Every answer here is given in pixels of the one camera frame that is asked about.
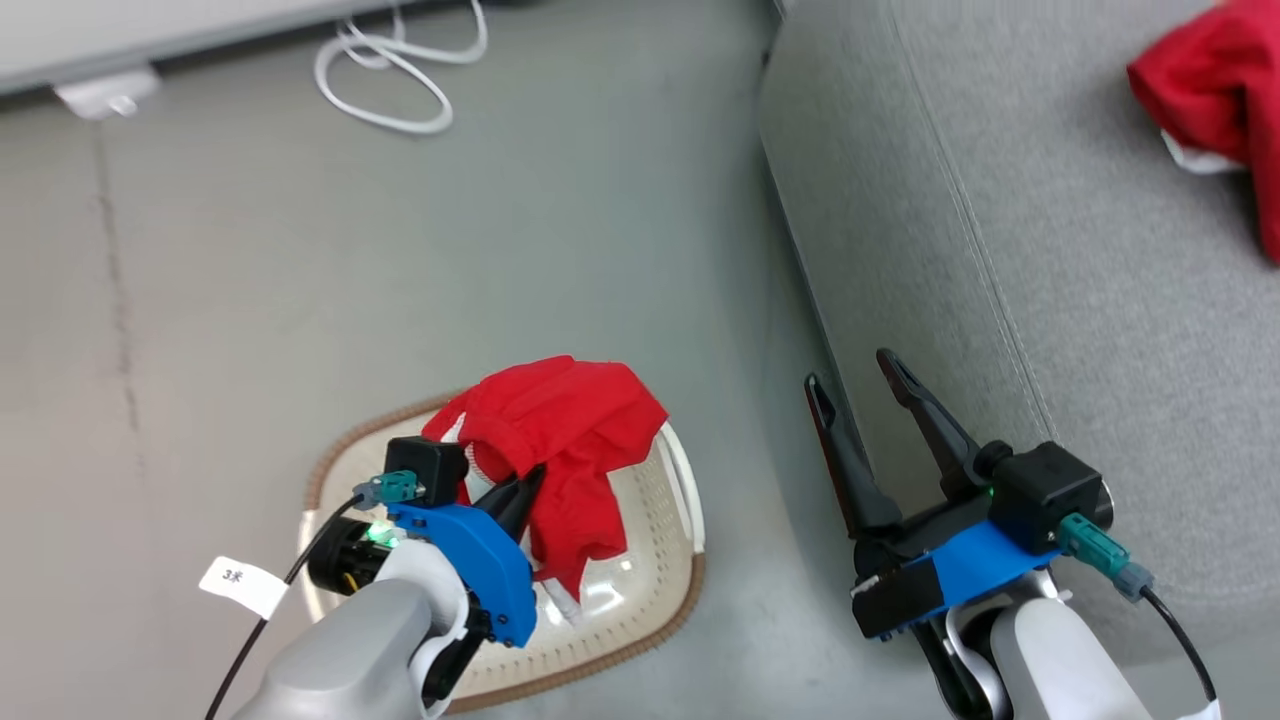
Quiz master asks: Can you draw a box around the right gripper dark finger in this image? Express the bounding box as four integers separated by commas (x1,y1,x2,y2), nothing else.
805,373,901,536
877,348,991,501

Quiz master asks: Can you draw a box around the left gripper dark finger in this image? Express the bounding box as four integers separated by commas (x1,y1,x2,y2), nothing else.
505,463,546,543
472,478,523,516

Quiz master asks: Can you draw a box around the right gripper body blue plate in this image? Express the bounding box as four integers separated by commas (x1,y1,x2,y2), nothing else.
850,490,1063,641

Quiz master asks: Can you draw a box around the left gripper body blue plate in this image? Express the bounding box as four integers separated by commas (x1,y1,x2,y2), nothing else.
308,503,538,648

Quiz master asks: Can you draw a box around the red garment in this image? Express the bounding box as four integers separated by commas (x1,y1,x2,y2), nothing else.
1127,0,1280,267
421,355,670,603

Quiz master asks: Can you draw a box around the grey fabric sofa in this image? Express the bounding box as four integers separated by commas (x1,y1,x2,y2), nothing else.
756,0,1280,669

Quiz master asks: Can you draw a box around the beige perforated laundry basket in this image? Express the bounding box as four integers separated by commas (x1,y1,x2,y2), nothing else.
300,392,708,714

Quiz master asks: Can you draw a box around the white power adapter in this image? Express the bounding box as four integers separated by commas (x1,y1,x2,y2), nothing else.
52,65,162,122

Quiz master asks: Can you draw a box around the large white partition panel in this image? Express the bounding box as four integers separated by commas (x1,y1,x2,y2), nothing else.
0,0,401,98

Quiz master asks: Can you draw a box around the teal left camera plug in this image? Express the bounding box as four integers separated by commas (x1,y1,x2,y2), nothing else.
352,471,422,510

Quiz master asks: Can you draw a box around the teal camera plug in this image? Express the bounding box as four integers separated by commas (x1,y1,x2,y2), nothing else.
1057,512,1157,602
352,471,422,510

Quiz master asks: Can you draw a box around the teal right camera plug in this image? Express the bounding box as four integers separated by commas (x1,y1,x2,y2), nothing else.
1057,512,1157,602

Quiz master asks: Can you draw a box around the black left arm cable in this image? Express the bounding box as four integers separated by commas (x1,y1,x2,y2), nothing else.
204,494,367,720

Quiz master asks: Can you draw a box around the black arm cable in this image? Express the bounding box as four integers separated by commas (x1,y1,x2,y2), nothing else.
204,494,367,720
1140,587,1223,713

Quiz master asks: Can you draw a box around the white paper cable tag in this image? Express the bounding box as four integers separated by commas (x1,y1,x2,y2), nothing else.
198,555,290,620

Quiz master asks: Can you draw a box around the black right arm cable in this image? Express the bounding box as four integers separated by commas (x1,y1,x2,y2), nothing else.
1140,587,1223,713

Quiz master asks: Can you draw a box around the coiled white cable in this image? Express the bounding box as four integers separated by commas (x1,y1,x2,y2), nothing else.
313,0,490,136

